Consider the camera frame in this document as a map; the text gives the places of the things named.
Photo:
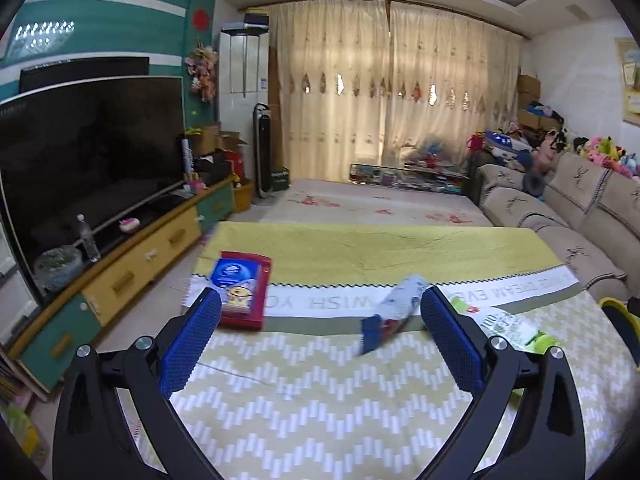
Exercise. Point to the blue white wrapper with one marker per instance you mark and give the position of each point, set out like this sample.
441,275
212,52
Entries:
392,313

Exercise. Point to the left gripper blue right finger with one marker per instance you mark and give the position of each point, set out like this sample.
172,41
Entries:
462,355

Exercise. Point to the yellow rimmed black trash bin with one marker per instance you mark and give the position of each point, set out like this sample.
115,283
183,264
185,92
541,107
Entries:
624,316

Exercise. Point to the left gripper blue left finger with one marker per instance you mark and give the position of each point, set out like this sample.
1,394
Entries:
183,339

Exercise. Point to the floral floor mat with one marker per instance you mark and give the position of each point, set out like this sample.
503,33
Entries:
315,201

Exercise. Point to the cream curtains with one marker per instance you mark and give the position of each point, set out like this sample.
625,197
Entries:
375,81

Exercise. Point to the low shelf of books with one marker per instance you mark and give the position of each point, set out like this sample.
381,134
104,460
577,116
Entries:
409,177

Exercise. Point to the pile of plush toys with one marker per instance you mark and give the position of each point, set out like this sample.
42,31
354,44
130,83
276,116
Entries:
603,152

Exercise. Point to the beige sofa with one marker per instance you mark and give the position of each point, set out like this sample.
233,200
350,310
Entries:
587,215

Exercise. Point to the large black television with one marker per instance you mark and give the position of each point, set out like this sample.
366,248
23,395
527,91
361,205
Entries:
95,148

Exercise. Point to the glass ashtray bowl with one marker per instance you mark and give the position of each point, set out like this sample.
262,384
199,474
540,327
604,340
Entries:
58,267

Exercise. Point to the blue tissue pack red tray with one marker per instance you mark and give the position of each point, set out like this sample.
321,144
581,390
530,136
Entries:
241,280

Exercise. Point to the clear water bottle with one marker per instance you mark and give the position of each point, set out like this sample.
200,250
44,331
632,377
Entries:
87,239

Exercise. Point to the flower wall decoration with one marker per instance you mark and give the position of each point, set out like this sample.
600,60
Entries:
201,66

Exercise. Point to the tv cabinet yellow green drawers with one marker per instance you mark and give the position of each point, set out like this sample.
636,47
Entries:
85,308

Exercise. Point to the framed landscape picture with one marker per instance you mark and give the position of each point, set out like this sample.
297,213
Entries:
628,54

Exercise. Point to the patterned table cloth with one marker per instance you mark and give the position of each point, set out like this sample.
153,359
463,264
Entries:
299,399

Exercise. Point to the green white bottle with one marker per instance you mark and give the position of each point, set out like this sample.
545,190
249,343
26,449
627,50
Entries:
521,334

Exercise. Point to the black tower fan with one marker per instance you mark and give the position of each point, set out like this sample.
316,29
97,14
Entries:
262,150

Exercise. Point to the white standing air conditioner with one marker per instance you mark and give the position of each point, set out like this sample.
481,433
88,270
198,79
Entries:
243,72

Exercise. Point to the stacked cardboard boxes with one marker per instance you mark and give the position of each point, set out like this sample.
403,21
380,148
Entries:
533,114

